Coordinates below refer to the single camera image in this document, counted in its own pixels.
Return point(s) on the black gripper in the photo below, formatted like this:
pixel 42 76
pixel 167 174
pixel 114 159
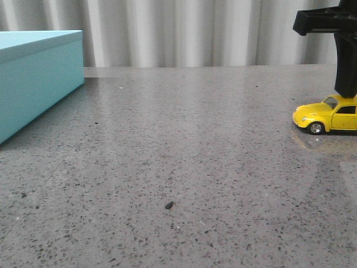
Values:
pixel 340 19

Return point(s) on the white pleated curtain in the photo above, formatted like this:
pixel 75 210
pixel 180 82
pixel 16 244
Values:
pixel 148 34

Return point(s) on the yellow beetle toy car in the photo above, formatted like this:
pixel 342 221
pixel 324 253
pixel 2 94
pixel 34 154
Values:
pixel 333 113

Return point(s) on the light blue storage box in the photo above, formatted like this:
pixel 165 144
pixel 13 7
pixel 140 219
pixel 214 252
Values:
pixel 38 69

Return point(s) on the small black debris piece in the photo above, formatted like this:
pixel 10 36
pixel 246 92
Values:
pixel 169 205

